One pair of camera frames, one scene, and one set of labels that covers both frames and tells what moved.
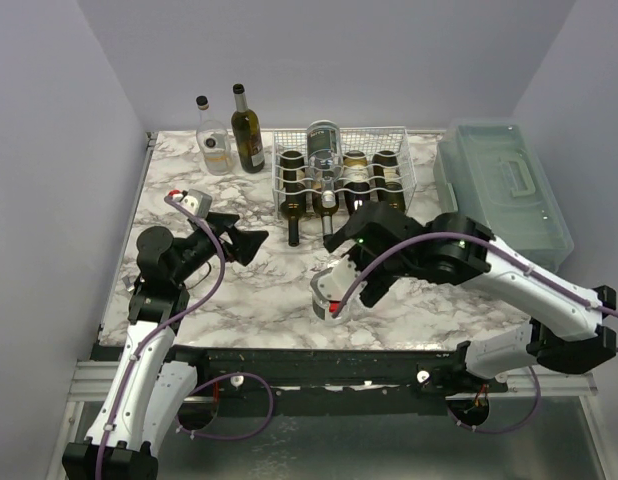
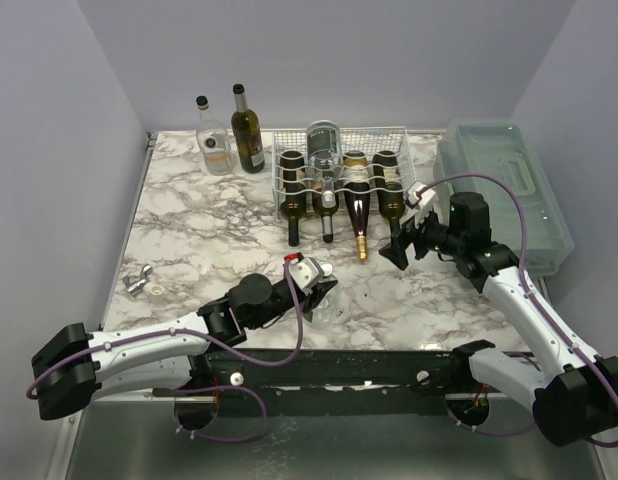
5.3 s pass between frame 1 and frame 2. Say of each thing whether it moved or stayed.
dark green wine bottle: stayed
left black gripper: moved
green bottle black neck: stayed
